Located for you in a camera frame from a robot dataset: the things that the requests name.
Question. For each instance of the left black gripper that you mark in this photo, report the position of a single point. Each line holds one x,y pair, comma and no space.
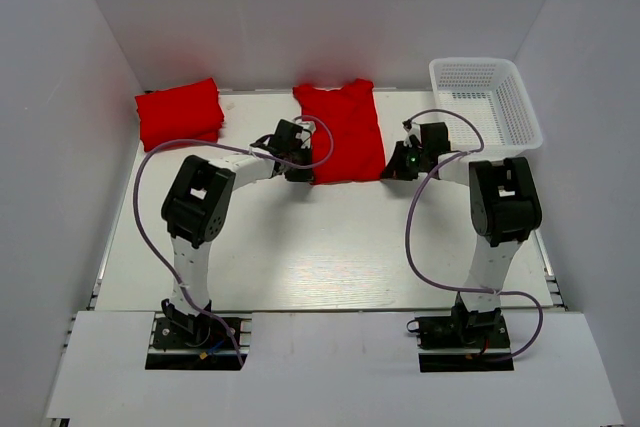
305,175

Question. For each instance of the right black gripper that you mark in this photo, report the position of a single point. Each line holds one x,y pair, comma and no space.
396,165

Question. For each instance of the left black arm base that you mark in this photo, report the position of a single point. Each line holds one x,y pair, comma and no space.
170,349

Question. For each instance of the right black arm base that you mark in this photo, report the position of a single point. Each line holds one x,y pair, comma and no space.
443,349

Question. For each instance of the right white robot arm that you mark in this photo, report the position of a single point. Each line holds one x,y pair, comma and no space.
504,206

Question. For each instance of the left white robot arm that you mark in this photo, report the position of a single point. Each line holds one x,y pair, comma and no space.
198,200

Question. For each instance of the folded red t shirt stack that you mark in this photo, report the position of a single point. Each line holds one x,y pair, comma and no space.
187,112

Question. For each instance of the white plastic basket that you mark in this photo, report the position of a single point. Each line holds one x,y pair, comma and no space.
490,93

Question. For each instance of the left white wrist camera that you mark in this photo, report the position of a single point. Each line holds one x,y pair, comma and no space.
305,130

